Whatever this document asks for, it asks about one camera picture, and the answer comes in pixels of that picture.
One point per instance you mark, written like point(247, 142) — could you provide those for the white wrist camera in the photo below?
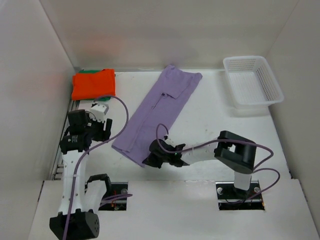
point(168, 140)
point(98, 112)

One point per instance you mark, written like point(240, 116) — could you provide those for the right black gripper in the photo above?
point(151, 160)

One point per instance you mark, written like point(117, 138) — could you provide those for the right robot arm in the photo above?
point(234, 151)

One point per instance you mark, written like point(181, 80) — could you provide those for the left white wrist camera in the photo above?
point(98, 112)

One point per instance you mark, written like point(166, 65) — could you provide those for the white plastic laundry basket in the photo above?
point(251, 81)

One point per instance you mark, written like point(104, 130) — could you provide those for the green t shirt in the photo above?
point(103, 98)

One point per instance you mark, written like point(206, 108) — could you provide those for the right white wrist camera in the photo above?
point(168, 140)

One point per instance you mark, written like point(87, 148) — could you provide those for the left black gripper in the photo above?
point(104, 134)

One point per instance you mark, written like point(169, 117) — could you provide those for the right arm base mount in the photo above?
point(233, 199)

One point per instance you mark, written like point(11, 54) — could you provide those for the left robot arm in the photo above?
point(77, 216)

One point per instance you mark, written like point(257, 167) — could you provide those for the orange t shirt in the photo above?
point(93, 83)

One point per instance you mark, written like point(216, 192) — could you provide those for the lavender t shirt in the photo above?
point(162, 105)

